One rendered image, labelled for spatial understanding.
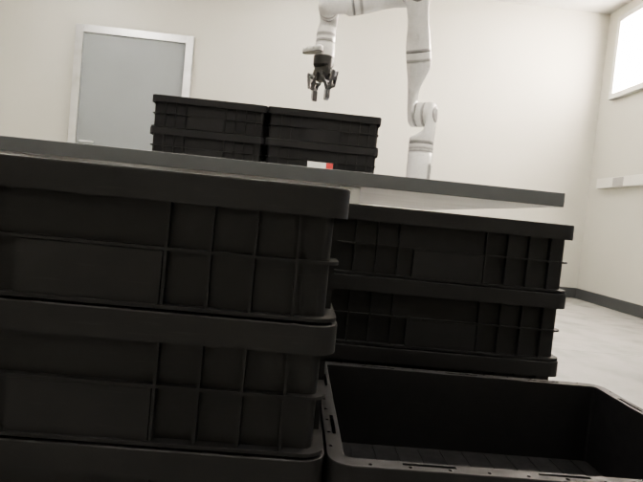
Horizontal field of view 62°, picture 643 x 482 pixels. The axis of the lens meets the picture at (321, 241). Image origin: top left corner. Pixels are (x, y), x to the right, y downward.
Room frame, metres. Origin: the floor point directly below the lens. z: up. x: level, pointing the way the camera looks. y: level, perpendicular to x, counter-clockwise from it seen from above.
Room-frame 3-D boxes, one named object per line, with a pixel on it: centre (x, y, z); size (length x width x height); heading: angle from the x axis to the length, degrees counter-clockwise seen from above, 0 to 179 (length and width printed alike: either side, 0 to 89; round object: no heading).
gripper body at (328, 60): (1.96, 0.06, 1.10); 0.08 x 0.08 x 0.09
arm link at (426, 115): (2.04, -0.34, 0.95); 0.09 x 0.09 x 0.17; 60
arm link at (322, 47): (1.94, 0.07, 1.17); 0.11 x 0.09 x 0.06; 137
